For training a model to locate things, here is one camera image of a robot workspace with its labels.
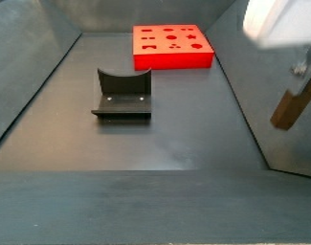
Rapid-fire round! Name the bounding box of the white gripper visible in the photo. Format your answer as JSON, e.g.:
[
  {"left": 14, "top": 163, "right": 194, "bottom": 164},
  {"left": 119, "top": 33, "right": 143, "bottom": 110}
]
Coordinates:
[{"left": 243, "top": 0, "right": 311, "bottom": 95}]

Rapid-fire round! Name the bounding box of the brown hexagonal wooden peg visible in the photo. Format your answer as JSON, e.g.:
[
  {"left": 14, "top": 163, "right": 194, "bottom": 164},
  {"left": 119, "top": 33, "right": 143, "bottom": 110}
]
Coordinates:
[{"left": 270, "top": 68, "right": 311, "bottom": 130}]

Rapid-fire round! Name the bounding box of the red shape sorting board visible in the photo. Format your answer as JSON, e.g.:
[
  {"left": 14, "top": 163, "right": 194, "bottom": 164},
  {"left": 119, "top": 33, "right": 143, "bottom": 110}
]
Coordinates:
[{"left": 133, "top": 25, "right": 215, "bottom": 70}]

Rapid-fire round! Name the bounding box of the black curved plastic holder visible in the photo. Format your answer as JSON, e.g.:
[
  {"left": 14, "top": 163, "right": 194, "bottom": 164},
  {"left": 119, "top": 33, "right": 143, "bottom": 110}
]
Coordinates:
[{"left": 91, "top": 70, "right": 151, "bottom": 118}]

